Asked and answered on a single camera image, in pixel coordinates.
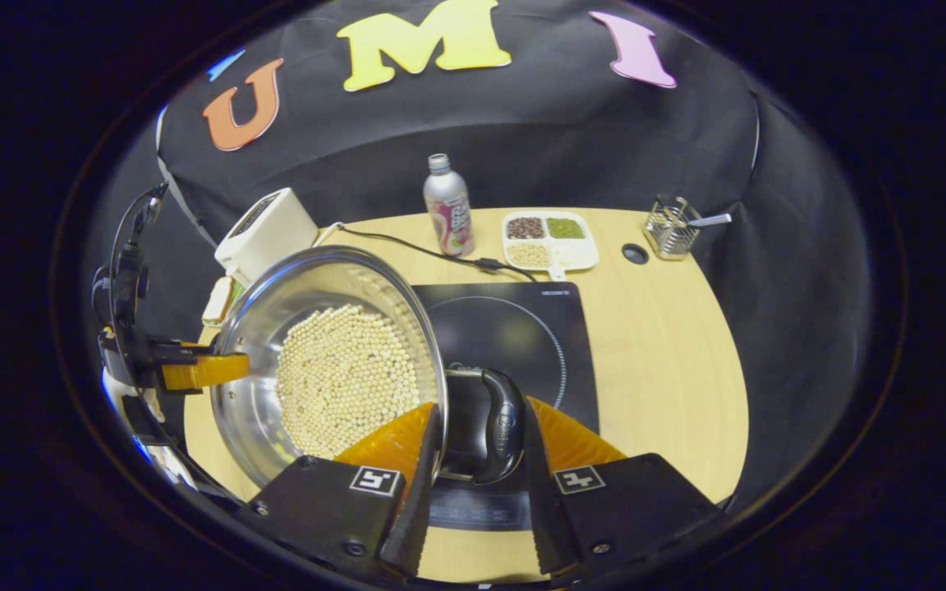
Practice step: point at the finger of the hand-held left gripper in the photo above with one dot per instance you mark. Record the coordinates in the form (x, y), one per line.
(206, 371)
(177, 350)

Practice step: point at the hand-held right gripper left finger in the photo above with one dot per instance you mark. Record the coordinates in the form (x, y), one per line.
(333, 509)

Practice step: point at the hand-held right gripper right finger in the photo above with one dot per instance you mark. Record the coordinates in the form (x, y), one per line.
(629, 509)

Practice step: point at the black induction cooktop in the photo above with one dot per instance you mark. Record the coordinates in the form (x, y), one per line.
(522, 336)

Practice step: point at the sandwich on small tray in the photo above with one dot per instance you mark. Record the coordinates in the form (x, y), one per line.
(217, 302)

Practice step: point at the white toaster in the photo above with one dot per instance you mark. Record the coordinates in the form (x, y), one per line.
(268, 234)

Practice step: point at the black table grommet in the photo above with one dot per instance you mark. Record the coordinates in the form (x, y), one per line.
(636, 254)

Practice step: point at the white divided dish of beans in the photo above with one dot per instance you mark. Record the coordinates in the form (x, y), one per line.
(551, 242)

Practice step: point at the silver drink bottle pink label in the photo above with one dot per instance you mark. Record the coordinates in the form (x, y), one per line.
(448, 209)

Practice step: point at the metal spoon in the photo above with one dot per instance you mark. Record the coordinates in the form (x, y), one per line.
(711, 220)

